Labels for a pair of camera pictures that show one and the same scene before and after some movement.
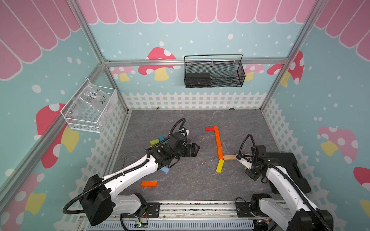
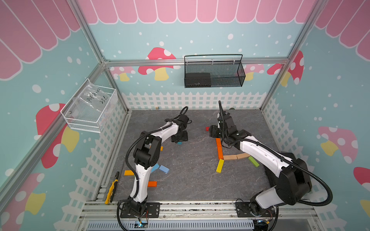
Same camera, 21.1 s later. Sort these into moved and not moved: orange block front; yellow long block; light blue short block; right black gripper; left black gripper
Moved: left black gripper; right black gripper
Not moved: light blue short block; yellow long block; orange block front
